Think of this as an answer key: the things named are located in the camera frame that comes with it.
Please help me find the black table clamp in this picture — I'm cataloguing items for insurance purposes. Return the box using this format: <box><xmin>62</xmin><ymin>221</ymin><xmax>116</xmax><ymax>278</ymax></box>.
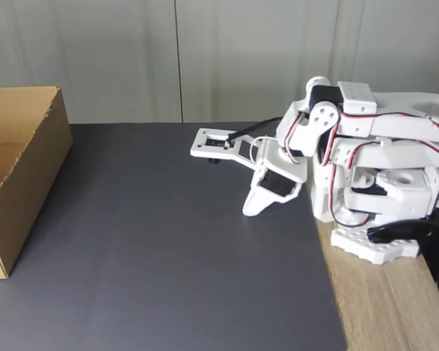
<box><xmin>367</xmin><ymin>219</ymin><xmax>439</xmax><ymax>282</ymax></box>

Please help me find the brown cardboard box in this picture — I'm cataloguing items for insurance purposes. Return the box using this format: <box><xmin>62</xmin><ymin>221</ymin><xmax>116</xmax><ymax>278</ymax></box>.
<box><xmin>0</xmin><ymin>86</ymin><xmax>73</xmax><ymax>280</ymax></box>

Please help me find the black camera cable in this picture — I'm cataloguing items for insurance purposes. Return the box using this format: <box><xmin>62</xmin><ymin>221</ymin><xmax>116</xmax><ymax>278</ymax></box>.
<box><xmin>225</xmin><ymin>116</ymin><xmax>285</xmax><ymax>143</ymax></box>

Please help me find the dark grey table mat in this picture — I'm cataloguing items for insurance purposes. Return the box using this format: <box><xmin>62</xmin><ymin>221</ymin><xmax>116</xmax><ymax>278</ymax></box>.
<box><xmin>0</xmin><ymin>121</ymin><xmax>348</xmax><ymax>351</ymax></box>

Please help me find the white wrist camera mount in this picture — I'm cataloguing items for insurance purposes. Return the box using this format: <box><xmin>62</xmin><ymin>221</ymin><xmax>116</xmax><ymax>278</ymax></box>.
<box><xmin>189</xmin><ymin>127</ymin><xmax>267</xmax><ymax>173</ymax></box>

